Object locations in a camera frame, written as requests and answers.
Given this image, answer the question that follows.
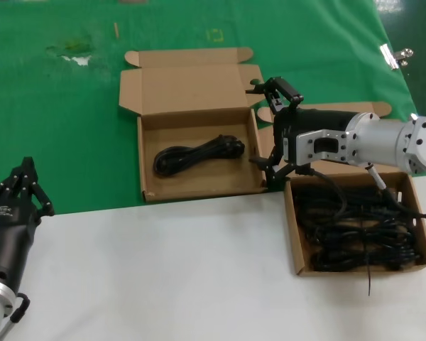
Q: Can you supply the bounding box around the black power cable bundle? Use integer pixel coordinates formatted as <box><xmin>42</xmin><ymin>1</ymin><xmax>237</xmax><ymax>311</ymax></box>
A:
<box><xmin>291</xmin><ymin>190</ymin><xmax>402</xmax><ymax>228</ymax></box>
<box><xmin>305</xmin><ymin>223</ymin><xmax>419</xmax><ymax>273</ymax></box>
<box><xmin>153</xmin><ymin>134</ymin><xmax>247</xmax><ymax>178</ymax></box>

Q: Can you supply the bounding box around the green table cloth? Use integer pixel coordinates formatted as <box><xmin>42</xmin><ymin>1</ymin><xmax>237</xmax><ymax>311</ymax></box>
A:
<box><xmin>0</xmin><ymin>0</ymin><xmax>426</xmax><ymax>217</ymax></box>

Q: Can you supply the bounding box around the open brown cardboard box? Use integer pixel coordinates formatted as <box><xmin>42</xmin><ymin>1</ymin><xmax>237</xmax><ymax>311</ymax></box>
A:
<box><xmin>119</xmin><ymin>47</ymin><xmax>270</xmax><ymax>203</ymax></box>
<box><xmin>257</xmin><ymin>102</ymin><xmax>426</xmax><ymax>277</ymax></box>

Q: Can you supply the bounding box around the silver plug right arm cable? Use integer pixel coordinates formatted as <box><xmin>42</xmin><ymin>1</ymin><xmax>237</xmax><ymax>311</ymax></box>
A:
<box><xmin>365</xmin><ymin>163</ymin><xmax>426</xmax><ymax>220</ymax></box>

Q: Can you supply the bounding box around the thin black wire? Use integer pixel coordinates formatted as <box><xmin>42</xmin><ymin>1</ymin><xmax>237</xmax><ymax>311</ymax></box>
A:
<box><xmin>364</xmin><ymin>262</ymin><xmax>373</xmax><ymax>297</ymax></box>

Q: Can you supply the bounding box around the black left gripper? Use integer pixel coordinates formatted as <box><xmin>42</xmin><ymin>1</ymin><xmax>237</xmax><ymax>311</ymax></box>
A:
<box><xmin>0</xmin><ymin>156</ymin><xmax>56</xmax><ymax>289</ymax></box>

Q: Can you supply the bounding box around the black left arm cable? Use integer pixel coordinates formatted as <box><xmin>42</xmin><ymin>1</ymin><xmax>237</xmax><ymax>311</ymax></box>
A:
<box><xmin>0</xmin><ymin>291</ymin><xmax>32</xmax><ymax>341</ymax></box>

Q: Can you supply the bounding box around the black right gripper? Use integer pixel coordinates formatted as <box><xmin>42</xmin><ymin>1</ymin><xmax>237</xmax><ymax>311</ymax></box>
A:
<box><xmin>245</xmin><ymin>75</ymin><xmax>360</xmax><ymax>189</ymax></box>

